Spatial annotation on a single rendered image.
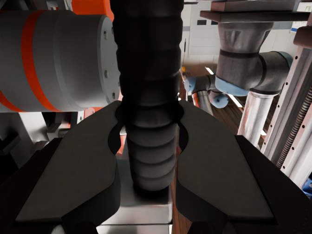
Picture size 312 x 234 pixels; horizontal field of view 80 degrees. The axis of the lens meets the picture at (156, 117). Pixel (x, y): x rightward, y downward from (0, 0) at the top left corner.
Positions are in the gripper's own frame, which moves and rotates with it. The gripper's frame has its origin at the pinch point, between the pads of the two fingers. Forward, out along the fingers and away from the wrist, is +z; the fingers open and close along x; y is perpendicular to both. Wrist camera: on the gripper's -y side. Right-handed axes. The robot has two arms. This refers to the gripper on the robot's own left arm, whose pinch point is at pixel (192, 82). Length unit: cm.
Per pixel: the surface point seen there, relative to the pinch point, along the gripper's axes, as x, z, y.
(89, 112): 63, -54, 9
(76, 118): 66, -63, 12
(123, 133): 56, -77, 16
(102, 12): 58, -33, 36
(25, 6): 76, -52, 36
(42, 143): 70, -79, 16
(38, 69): 67, -85, 31
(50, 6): 71, -52, 37
